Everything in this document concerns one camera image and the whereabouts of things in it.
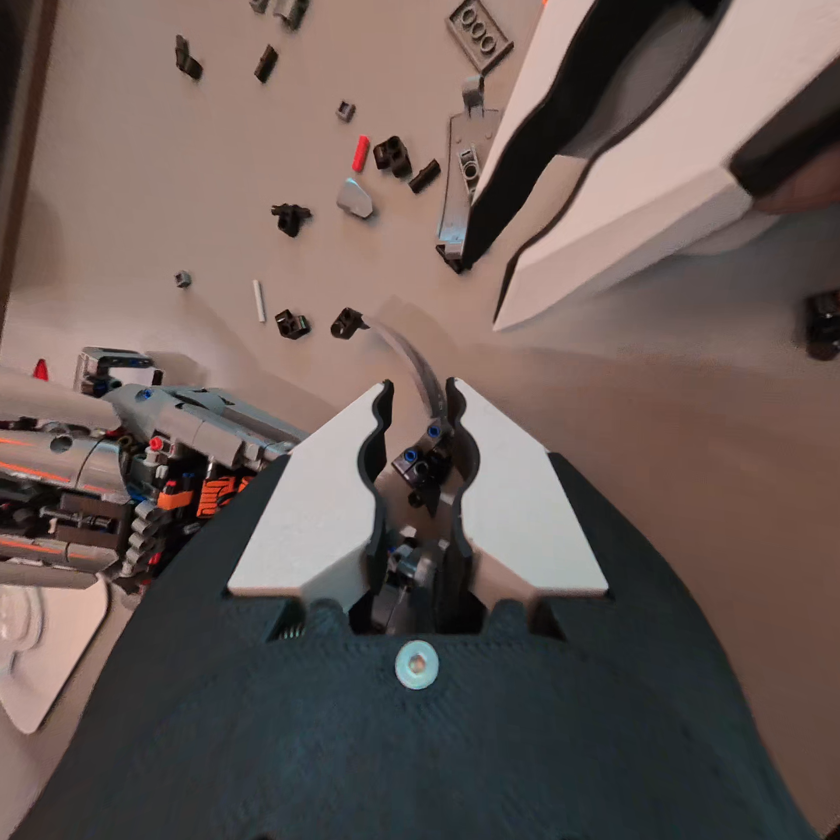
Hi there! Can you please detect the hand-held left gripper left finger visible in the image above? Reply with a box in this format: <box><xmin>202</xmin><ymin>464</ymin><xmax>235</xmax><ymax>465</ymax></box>
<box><xmin>227</xmin><ymin>379</ymin><xmax>396</xmax><ymax>611</ymax></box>

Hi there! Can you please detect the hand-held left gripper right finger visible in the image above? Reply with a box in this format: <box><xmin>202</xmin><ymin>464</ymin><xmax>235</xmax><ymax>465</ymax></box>
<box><xmin>445</xmin><ymin>377</ymin><xmax>613</xmax><ymax>611</ymax></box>

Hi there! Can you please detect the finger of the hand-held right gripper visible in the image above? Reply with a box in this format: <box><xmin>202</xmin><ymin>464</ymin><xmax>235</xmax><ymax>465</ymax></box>
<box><xmin>461</xmin><ymin>0</ymin><xmax>683</xmax><ymax>272</ymax></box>
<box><xmin>492</xmin><ymin>0</ymin><xmax>840</xmax><ymax>333</ymax></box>

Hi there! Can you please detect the white sticker sheet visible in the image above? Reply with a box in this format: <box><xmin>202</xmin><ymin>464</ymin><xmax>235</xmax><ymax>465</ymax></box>
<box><xmin>0</xmin><ymin>577</ymin><xmax>111</xmax><ymax>735</ymax></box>

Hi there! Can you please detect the light grey lego slope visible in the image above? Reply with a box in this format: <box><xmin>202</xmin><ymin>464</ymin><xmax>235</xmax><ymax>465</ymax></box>
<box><xmin>336</xmin><ymin>177</ymin><xmax>375</xmax><ymax>221</ymax></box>

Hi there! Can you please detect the grey lego plate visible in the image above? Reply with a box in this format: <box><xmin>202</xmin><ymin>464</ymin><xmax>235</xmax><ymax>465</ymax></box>
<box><xmin>446</xmin><ymin>0</ymin><xmax>515</xmax><ymax>73</ymax></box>

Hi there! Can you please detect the person's right hand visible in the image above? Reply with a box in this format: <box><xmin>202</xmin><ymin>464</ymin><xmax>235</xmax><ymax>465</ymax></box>
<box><xmin>755</xmin><ymin>150</ymin><xmax>840</xmax><ymax>215</ymax></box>

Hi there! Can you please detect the black lego fender assembly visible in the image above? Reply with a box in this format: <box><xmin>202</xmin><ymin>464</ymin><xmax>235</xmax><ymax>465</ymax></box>
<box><xmin>364</xmin><ymin>315</ymin><xmax>463</xmax><ymax>634</ymax></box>

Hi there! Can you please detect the grey curved lego panel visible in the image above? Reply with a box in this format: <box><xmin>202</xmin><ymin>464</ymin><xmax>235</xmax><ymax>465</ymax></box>
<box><xmin>434</xmin><ymin>73</ymin><xmax>506</xmax><ymax>275</ymax></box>

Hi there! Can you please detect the black lego cylinder piece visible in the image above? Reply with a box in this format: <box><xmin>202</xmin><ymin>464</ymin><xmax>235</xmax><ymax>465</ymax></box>
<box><xmin>804</xmin><ymin>290</ymin><xmax>840</xmax><ymax>362</ymax></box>

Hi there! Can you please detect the black pronged lego connector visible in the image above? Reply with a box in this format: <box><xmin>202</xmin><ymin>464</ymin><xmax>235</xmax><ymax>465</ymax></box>
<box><xmin>270</xmin><ymin>203</ymin><xmax>312</xmax><ymax>238</ymax></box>

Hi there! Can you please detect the grey lego car model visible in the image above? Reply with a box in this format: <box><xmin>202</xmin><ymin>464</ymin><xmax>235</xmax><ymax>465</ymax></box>
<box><xmin>0</xmin><ymin>348</ymin><xmax>309</xmax><ymax>595</ymax></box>

